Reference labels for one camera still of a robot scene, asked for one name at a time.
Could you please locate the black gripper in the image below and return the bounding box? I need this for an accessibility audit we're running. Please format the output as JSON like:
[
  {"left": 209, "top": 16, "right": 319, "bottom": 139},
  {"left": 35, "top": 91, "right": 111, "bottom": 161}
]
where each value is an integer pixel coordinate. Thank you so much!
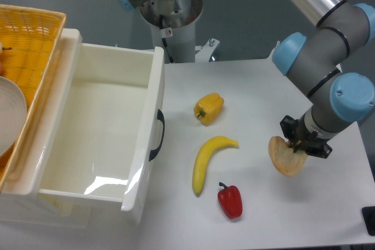
[{"left": 279, "top": 115, "right": 332, "bottom": 159}]

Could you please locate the triangle toasted bread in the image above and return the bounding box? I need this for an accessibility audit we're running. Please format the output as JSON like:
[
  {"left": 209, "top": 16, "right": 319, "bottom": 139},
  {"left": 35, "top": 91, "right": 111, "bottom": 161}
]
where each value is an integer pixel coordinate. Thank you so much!
[{"left": 268, "top": 136, "right": 308, "bottom": 177}]

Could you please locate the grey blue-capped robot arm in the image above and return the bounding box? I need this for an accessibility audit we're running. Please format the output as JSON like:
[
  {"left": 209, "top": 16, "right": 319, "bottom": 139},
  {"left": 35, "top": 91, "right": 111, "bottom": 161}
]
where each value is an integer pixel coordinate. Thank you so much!
[{"left": 118, "top": 0, "right": 374, "bottom": 158}]

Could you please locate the upper white drawer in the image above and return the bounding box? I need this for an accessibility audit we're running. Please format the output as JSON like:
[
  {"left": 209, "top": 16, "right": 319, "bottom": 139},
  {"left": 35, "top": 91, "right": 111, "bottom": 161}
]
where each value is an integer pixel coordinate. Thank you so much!
[{"left": 39, "top": 44, "right": 165, "bottom": 224}]

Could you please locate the white drawer cabinet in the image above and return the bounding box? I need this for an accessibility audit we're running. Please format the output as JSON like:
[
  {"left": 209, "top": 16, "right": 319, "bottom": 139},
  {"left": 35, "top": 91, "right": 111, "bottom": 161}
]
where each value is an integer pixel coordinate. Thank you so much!
[{"left": 1, "top": 29, "right": 91, "bottom": 228}]

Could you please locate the yellow banana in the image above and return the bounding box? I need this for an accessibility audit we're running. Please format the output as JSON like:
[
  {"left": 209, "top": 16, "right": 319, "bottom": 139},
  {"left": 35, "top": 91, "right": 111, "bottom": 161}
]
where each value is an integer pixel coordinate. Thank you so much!
[{"left": 192, "top": 136, "right": 239, "bottom": 197}]

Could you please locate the red bell pepper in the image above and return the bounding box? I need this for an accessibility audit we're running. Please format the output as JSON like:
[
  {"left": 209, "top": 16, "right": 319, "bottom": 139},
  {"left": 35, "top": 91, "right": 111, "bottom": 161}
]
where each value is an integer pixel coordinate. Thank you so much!
[{"left": 217, "top": 182, "right": 243, "bottom": 219}]

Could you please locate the black device at table edge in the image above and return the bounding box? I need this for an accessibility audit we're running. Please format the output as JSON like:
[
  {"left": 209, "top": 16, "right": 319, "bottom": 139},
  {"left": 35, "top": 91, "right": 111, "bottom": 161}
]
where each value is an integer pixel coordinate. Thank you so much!
[{"left": 362, "top": 206, "right": 375, "bottom": 237}]

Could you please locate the yellow bell pepper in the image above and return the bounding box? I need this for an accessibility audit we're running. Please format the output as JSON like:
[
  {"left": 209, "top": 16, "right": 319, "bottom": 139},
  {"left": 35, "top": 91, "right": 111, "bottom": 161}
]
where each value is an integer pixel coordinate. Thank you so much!
[{"left": 193, "top": 93, "right": 224, "bottom": 125}]

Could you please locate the yellow woven basket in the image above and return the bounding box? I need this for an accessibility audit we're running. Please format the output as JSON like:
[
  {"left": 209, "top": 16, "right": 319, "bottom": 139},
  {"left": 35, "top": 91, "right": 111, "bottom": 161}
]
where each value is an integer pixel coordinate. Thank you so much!
[{"left": 1, "top": 4, "right": 66, "bottom": 187}]

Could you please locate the white ribbed bowl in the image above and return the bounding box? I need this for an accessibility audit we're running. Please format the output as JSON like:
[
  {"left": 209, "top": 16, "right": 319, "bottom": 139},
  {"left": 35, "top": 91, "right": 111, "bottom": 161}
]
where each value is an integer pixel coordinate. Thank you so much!
[{"left": 1, "top": 77, "right": 27, "bottom": 156}]

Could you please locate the white metal mounting bracket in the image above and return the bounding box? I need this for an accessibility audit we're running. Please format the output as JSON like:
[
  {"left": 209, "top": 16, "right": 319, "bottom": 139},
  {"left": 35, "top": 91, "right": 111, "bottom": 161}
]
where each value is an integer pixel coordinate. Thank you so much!
[{"left": 195, "top": 38, "right": 220, "bottom": 63}]

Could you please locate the black drawer handle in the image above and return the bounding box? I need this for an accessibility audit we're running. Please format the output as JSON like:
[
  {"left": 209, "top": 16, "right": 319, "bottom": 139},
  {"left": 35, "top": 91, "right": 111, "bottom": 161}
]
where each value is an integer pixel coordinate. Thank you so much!
[{"left": 149, "top": 109, "right": 165, "bottom": 162}]

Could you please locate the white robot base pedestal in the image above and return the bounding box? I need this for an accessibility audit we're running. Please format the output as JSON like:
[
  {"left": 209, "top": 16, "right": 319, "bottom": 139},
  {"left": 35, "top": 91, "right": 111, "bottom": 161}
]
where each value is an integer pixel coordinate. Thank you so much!
[{"left": 139, "top": 0, "right": 203, "bottom": 63}]

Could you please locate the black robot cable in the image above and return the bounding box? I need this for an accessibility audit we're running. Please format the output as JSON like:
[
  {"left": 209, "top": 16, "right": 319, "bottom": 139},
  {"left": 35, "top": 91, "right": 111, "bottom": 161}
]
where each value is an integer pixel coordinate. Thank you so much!
[{"left": 159, "top": 14, "right": 176, "bottom": 64}]

